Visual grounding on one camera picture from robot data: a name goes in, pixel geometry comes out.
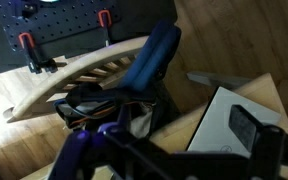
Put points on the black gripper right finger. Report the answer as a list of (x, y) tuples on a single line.
[(264, 142)]

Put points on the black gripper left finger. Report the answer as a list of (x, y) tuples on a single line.
[(128, 157)]

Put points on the light wooden chair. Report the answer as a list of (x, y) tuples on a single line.
[(104, 67)]

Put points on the orange black clamp right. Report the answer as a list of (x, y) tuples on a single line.
[(105, 21)]

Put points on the orange black clamp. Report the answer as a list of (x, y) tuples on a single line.
[(28, 45), (105, 21)]

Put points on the orange black clamp left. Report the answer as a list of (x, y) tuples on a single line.
[(28, 45)]

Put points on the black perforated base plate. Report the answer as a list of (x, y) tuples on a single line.
[(47, 21)]

